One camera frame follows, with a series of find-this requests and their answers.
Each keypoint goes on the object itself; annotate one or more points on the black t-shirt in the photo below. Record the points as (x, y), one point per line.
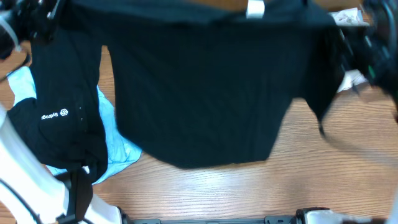
(199, 86)

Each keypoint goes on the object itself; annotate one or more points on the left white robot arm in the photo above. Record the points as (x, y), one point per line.
(32, 194)

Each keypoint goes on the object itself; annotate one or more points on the light blue garment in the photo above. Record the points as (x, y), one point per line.
(121, 152)

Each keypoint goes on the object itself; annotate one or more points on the black logo garment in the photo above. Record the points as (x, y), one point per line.
(61, 125)

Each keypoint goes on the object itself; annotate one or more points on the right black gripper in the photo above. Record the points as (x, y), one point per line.
(349, 38)

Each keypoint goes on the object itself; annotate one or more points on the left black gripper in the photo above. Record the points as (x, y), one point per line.
(45, 23)

